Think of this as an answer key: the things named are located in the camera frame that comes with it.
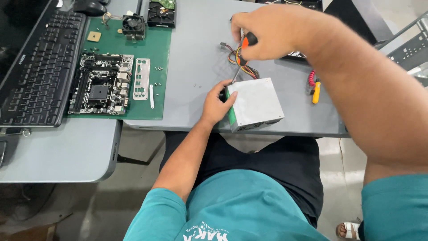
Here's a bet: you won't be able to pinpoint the person's right hand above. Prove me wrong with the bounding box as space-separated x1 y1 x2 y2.
230 4 330 65

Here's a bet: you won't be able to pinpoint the person's left hand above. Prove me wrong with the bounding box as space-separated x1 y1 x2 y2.
201 79 238 127

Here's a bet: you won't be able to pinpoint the orange black handled screwdriver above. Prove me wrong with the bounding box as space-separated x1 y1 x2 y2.
231 32 259 84

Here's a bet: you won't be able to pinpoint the silver computer power supply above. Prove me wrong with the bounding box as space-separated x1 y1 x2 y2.
225 78 285 133

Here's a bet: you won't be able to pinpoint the black hard drive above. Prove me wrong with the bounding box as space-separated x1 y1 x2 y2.
281 51 309 63

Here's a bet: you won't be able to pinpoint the black case fan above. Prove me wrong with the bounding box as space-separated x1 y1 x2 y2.
147 1 176 29

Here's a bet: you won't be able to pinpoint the green cutting mat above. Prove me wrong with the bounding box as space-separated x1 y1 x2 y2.
64 17 172 121

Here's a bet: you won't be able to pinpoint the group of small silver screws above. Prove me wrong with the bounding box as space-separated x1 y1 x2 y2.
154 66 202 98

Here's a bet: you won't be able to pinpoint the black processor cooler fan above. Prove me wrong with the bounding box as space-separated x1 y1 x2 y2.
121 15 146 41

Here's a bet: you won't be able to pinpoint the silver port shield plate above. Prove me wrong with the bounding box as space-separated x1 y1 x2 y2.
133 58 151 100

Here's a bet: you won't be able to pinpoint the person's black trousers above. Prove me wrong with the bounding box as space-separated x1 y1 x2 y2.
159 131 324 229

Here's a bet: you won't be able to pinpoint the black computer motherboard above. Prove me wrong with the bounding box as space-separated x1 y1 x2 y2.
68 53 134 116

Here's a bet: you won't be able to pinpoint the black computer mouse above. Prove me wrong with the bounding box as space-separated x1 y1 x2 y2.
73 0 107 17

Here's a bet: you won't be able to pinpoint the grey metal computer case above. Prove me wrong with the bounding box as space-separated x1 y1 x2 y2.
376 11 428 88

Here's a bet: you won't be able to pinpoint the person's teal shirt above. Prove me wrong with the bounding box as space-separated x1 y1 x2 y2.
123 169 428 241

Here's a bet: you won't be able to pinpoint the black computer keyboard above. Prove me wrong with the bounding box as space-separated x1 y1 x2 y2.
0 0 88 128

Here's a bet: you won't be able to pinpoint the black monitor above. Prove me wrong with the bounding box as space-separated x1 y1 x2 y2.
0 0 51 82

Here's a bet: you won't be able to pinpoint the person's white sandal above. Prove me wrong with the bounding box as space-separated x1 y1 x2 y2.
336 219 363 240

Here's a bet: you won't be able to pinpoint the bundle of coloured power cables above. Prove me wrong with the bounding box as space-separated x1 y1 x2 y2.
220 42 261 80

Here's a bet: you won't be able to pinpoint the yellow handled screwdriver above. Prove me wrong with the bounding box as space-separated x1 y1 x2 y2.
312 81 321 104

